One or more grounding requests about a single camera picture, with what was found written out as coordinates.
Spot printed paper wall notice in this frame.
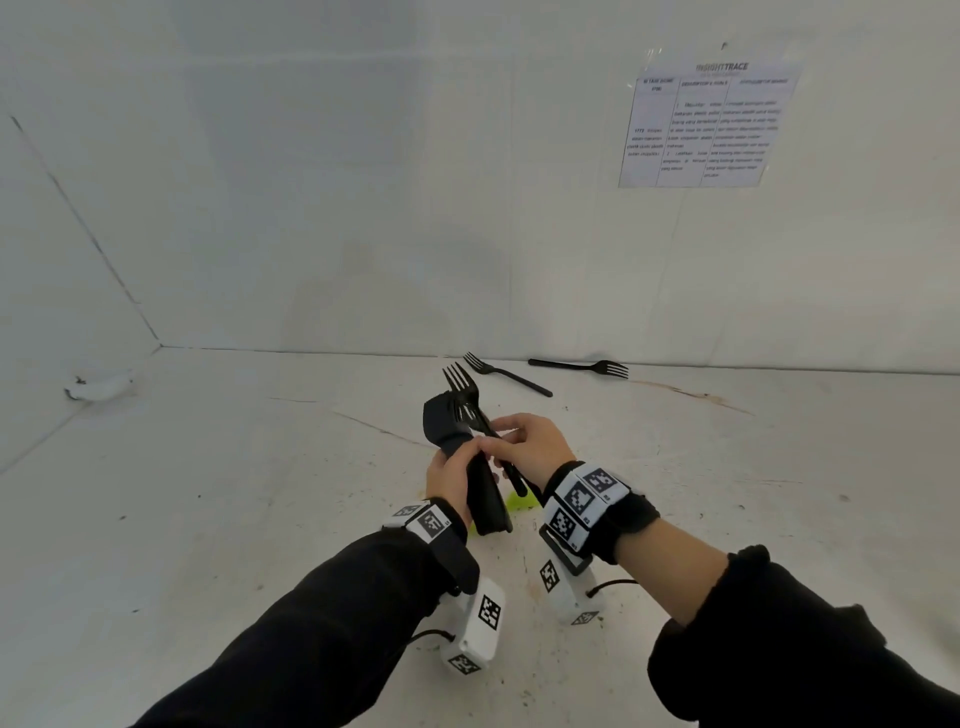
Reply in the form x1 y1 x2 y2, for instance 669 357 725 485
618 56 804 190

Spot person's right hand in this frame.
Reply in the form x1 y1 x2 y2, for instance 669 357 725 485
479 413 577 493

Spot black marker left wrist band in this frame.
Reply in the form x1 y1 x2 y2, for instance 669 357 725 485
382 497 481 596

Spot black plastic fork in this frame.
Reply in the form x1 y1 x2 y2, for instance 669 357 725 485
463 352 554 399
528 359 630 380
442 362 530 498

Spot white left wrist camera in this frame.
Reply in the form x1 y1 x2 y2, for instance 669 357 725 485
442 577 508 676

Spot black marker wrist band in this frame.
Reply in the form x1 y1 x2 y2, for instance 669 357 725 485
382 497 481 596
539 461 661 565

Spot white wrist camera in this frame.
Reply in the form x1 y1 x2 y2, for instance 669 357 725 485
442 577 508 676
538 551 605 628

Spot stack of black forks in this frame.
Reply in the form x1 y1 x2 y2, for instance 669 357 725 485
422 391 515 538

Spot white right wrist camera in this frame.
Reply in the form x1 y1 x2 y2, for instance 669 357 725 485
538 551 605 628

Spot person's left hand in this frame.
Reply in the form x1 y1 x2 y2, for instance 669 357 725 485
425 438 489 530

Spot black marker right wrist band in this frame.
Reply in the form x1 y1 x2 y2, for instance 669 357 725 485
539 461 661 565

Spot person's left forearm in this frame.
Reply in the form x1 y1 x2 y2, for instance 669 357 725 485
131 528 466 728

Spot small white wall clip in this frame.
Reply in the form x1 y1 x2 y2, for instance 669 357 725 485
65 373 135 403

